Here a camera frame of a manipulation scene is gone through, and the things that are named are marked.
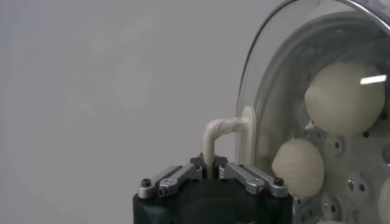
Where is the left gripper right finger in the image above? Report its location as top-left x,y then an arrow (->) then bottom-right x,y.
214,154 -> 289,198

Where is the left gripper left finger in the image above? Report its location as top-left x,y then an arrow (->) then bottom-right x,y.
136,153 -> 204,199

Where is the round glass pot lid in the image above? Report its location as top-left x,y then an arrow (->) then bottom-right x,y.
202,0 -> 390,224

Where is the stainless steel steamer basket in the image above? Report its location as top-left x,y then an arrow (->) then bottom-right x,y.
252,12 -> 390,224

